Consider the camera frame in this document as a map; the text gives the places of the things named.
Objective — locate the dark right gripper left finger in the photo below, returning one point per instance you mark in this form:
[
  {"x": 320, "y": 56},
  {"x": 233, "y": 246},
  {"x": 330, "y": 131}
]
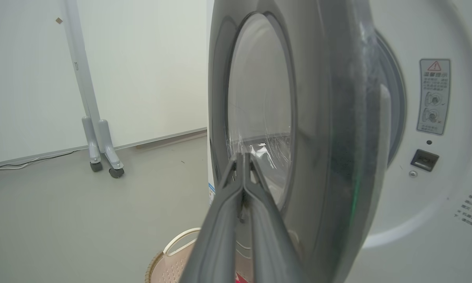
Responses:
[{"x": 216, "y": 236}]

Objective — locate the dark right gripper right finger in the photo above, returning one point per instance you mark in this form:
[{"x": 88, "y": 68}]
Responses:
[{"x": 271, "y": 243}]

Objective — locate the plain red garment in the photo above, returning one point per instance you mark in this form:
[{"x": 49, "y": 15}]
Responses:
[{"x": 242, "y": 280}]

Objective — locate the round grey glass washer door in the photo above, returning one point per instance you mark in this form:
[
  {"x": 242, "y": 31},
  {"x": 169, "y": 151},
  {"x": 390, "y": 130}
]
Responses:
[{"x": 318, "y": 118}]

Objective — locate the cream perforated laundry basket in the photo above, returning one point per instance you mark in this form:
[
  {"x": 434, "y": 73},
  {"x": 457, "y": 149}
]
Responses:
[{"x": 173, "y": 267}]

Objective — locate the white front-load washing machine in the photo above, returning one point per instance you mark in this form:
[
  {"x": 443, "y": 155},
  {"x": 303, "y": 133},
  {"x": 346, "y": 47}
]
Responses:
[{"x": 436, "y": 236}]

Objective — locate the black door latch socket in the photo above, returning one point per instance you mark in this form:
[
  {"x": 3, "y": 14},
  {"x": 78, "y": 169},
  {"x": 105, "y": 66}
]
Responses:
[{"x": 424, "y": 160}]

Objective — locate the grey rubber door gasket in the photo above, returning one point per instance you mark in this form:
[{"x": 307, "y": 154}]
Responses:
[{"x": 397, "y": 98}]

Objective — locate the blue white energy label sticker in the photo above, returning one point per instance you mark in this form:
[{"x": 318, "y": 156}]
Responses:
[{"x": 211, "y": 194}]

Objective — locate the grey wheeled stand leg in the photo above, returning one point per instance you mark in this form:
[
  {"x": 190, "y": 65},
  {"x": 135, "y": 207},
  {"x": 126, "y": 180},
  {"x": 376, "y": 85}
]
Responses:
[{"x": 87, "y": 98}]

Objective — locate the grey warning sticker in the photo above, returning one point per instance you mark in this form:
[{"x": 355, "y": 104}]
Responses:
[{"x": 434, "y": 98}]

